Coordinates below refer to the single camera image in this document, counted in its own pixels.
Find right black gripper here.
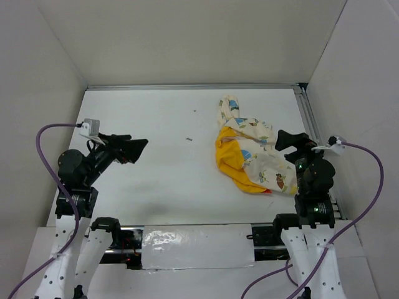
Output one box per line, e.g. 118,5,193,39
275,128,332,192

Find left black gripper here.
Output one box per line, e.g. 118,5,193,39
84,132,148,186

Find yellow cream dinosaur print jacket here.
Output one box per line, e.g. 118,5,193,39
215,95,297,195

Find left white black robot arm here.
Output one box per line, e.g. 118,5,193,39
34,133,148,298

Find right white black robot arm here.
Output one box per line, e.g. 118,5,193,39
272,130,345,298

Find white taped cover plate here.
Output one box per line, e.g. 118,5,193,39
142,224,255,270

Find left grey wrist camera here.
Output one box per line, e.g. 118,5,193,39
79,118,100,138

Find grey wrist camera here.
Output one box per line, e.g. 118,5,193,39
311,135,346,156
79,118,100,138

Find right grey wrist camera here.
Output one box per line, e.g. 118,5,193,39
311,135,346,156

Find aluminium frame rail right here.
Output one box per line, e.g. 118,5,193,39
292,82,349,221

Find aluminium frame rail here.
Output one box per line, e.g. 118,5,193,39
87,83,302,92
292,82,349,221

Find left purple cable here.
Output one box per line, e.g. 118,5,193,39
0,123,82,299

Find aluminium frame rail back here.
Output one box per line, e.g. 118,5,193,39
87,83,302,92

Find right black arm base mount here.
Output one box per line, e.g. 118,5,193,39
246,223,289,262

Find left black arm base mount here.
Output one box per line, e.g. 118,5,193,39
99,226,144,270

